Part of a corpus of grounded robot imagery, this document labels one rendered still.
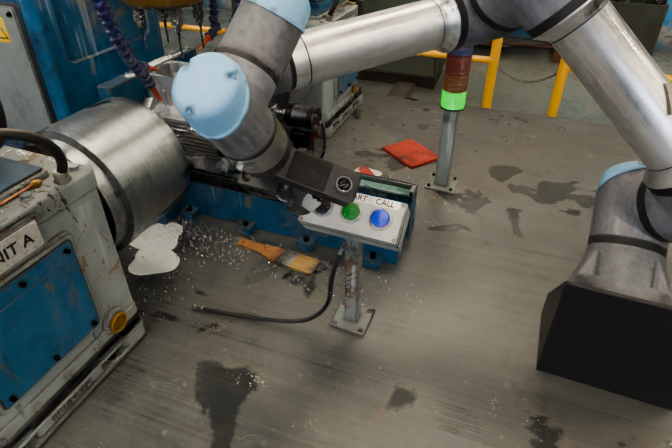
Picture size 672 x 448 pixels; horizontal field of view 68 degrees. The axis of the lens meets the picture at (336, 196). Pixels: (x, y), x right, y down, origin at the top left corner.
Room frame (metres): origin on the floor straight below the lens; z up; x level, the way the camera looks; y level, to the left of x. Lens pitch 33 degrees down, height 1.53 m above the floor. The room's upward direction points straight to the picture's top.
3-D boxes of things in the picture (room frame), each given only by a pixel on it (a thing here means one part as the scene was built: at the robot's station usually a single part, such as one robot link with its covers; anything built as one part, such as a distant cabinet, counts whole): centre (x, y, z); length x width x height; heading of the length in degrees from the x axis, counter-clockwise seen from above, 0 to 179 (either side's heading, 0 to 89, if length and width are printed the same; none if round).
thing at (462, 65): (1.16, -0.29, 1.14); 0.06 x 0.06 x 0.04
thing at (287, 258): (0.86, 0.13, 0.80); 0.21 x 0.05 x 0.01; 63
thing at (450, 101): (1.16, -0.29, 1.05); 0.06 x 0.06 x 0.04
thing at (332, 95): (1.64, 0.10, 0.99); 0.35 x 0.31 x 0.37; 158
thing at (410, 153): (1.34, -0.23, 0.80); 0.15 x 0.12 x 0.01; 32
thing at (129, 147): (0.76, 0.46, 1.04); 0.37 x 0.25 x 0.25; 158
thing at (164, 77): (1.11, 0.36, 1.11); 0.12 x 0.11 x 0.07; 68
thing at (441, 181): (1.16, -0.29, 1.01); 0.08 x 0.08 x 0.42; 68
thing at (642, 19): (4.88, -2.80, 0.41); 0.52 x 0.47 x 0.82; 70
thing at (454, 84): (1.16, -0.29, 1.10); 0.06 x 0.06 x 0.04
